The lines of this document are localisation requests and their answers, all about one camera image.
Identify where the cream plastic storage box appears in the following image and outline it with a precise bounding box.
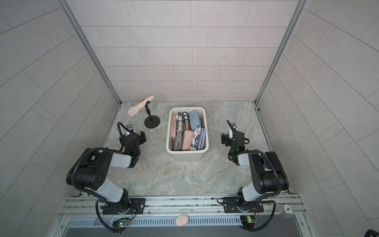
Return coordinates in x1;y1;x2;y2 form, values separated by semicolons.
166;107;210;162

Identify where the pink glasses case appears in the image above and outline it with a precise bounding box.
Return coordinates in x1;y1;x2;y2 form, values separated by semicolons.
182;130;194;151
170;115;177;141

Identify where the brown plaid glasses case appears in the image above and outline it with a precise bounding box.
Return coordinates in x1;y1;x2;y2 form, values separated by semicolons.
182;112;191;130

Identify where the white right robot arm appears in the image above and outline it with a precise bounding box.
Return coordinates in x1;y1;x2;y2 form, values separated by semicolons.
221;130;289;211

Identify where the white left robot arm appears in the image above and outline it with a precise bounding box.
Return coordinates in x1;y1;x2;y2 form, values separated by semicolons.
66;130;146;215

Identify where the black microphone stand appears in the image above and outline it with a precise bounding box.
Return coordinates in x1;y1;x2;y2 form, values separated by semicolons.
144;101;160;129

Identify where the beige microphone head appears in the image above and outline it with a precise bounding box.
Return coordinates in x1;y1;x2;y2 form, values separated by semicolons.
128;95;155;117

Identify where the right circuit board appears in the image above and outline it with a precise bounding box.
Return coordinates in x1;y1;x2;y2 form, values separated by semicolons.
240;216;258;229

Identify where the circuit board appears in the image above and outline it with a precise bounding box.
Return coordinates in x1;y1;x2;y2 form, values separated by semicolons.
112;218;130;228
240;216;258;229

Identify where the left circuit board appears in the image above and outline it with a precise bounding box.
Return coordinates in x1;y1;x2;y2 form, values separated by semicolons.
112;218;130;228

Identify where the pink oval eraser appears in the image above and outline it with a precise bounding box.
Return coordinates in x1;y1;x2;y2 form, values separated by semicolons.
175;214;189;227

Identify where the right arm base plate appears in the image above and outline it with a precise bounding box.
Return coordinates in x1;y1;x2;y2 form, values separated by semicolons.
222;197;264;214

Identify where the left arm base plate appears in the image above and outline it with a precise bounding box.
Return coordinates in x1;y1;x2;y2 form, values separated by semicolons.
100;198;146;215

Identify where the aluminium rail frame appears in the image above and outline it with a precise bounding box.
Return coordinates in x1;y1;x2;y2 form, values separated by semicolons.
57;194;307;220

